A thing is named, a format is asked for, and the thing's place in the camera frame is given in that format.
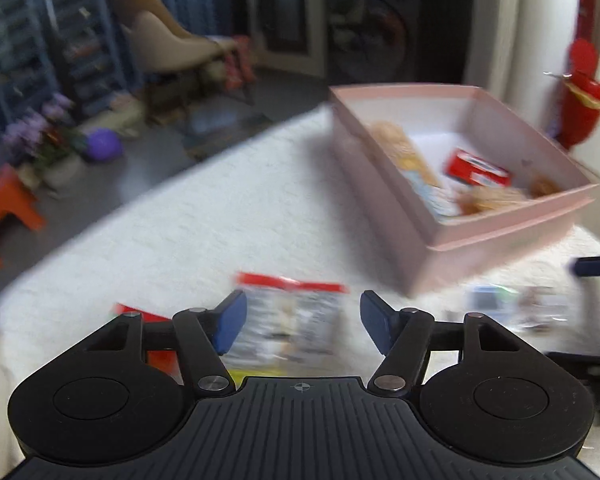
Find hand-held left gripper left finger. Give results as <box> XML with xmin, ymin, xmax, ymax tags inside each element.
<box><xmin>82</xmin><ymin>290</ymin><xmax>248</xmax><ymax>397</ymax></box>

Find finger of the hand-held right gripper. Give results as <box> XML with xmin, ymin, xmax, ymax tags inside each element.
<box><xmin>569</xmin><ymin>254</ymin><xmax>600</xmax><ymax>277</ymax></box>

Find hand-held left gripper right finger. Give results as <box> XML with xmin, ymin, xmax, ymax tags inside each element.
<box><xmin>360</xmin><ymin>290</ymin><xmax>523</xmax><ymax>396</ymax></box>

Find red-topped clear snack packet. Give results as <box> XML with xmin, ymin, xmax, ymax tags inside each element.
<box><xmin>230</xmin><ymin>272</ymin><xmax>349</xmax><ymax>362</ymax></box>

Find large red snack packet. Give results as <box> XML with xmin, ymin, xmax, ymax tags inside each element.
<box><xmin>114</xmin><ymin>302</ymin><xmax>182</xmax><ymax>377</ymax></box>

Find small orange snack packet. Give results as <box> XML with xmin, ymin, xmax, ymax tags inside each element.
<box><xmin>530</xmin><ymin>174</ymin><xmax>564</xmax><ymax>197</ymax></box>

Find blue snack packet green sticks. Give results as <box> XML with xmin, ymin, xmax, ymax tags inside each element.
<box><xmin>467</xmin><ymin>284</ymin><xmax>572</xmax><ymax>334</ymax></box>

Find pink cardboard box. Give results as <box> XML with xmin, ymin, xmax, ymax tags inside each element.
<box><xmin>328</xmin><ymin>85</ymin><xmax>600</xmax><ymax>297</ymax></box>

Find clear bread bun packet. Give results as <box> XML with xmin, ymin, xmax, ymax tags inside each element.
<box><xmin>455</xmin><ymin>185</ymin><xmax>531</xmax><ymax>217</ymax></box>

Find small red snack packet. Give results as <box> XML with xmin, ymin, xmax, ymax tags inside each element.
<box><xmin>445</xmin><ymin>147</ymin><xmax>512</xmax><ymax>189</ymax></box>

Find cartoon print bread packet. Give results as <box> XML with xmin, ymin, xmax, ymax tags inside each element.
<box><xmin>370</xmin><ymin>121</ymin><xmax>462</xmax><ymax>222</ymax></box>

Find red floor vase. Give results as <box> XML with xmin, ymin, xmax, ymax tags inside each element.
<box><xmin>554</xmin><ymin>40</ymin><xmax>600</xmax><ymax>150</ymax></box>

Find purple ball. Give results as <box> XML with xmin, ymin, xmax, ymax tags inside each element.
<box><xmin>86</xmin><ymin>129</ymin><xmax>124</xmax><ymax>162</ymax></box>

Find white standing air conditioner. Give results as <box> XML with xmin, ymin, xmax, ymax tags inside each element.
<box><xmin>522</xmin><ymin>0</ymin><xmax>583</xmax><ymax>128</ymax></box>

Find orange plastic stool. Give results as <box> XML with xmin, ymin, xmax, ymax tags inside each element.
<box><xmin>0</xmin><ymin>165</ymin><xmax>47</xmax><ymax>267</ymax></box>

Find purple flower plant in pot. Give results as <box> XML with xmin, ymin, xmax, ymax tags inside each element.
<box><xmin>2</xmin><ymin>94</ymin><xmax>89</xmax><ymax>188</ymax></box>

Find red bag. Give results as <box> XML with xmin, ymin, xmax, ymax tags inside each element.
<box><xmin>224</xmin><ymin>35</ymin><xmax>257</xmax><ymax>88</ymax></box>

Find beige pleated curtain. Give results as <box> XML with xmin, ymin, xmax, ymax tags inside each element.
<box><xmin>464</xmin><ymin>0</ymin><xmax>526</xmax><ymax>96</ymax></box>

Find beige upholstered chair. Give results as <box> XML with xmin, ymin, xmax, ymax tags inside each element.
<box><xmin>112</xmin><ymin>0</ymin><xmax>237</xmax><ymax>112</ymax></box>

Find dark front-load washing machine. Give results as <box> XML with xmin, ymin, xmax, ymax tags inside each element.
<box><xmin>324</xmin><ymin>0</ymin><xmax>424</xmax><ymax>87</ymax></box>

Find dark framed door panel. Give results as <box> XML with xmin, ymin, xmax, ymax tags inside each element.
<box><xmin>264</xmin><ymin>0</ymin><xmax>327</xmax><ymax>62</ymax></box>

